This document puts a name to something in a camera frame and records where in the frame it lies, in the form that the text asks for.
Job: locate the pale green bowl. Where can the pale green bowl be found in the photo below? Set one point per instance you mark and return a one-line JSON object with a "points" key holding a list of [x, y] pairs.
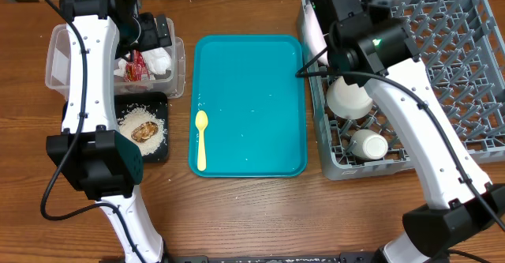
{"points": [[348, 101]]}

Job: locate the white napkin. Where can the white napkin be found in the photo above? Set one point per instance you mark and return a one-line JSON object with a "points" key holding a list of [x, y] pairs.
{"points": [[157, 62]]}

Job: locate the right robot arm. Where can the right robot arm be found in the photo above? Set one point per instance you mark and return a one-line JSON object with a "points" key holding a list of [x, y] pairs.
{"points": [[367, 47]]}

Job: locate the red ketchup packet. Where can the red ketchup packet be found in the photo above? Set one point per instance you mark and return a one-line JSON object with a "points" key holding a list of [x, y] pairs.
{"points": [[136, 68]]}

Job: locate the pink plate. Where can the pink plate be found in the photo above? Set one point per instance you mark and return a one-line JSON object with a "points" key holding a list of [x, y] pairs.
{"points": [[313, 36]]}

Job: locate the brown food scraps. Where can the brown food scraps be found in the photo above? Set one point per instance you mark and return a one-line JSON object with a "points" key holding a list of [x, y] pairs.
{"points": [[144, 131]]}

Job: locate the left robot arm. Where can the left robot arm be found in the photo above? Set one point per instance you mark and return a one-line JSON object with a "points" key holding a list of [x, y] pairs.
{"points": [[93, 31]]}

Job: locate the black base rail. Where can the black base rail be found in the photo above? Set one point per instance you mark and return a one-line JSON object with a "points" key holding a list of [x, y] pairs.
{"points": [[346, 257]]}

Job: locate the white cup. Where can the white cup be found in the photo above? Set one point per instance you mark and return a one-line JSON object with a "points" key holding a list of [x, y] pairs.
{"points": [[369, 145]]}

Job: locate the black tray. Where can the black tray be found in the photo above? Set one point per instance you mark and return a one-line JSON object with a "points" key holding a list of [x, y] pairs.
{"points": [[158, 101]]}

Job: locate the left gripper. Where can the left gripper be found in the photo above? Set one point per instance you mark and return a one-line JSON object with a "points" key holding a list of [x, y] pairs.
{"points": [[152, 39]]}

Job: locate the grey dish rack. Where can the grey dish rack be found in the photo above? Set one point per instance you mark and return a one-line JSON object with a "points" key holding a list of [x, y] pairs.
{"points": [[463, 50]]}

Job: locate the teal serving tray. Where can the teal serving tray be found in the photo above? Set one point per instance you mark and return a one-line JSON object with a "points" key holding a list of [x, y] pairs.
{"points": [[255, 105]]}

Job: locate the white rice pile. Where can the white rice pile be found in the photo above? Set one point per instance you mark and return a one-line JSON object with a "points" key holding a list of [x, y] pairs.
{"points": [[133, 116]]}

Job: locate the yellow plastic spoon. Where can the yellow plastic spoon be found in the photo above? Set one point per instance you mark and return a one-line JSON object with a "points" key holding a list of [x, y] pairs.
{"points": [[201, 123]]}

